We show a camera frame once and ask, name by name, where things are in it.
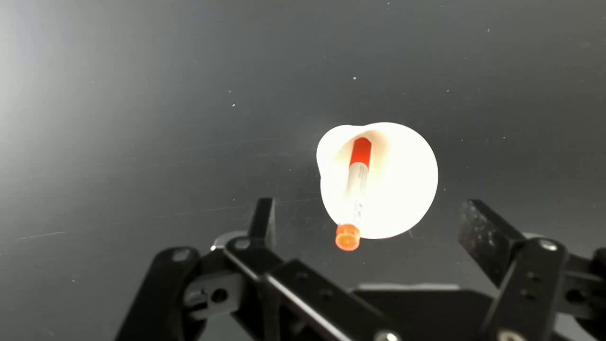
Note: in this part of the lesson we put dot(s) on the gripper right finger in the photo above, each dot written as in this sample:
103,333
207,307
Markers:
525,274

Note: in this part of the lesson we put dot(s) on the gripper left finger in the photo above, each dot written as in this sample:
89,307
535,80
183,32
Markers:
265,279

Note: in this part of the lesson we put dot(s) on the red marker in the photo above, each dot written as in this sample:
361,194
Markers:
356,189

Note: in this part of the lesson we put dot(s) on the white cup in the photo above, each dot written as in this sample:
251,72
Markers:
386,184

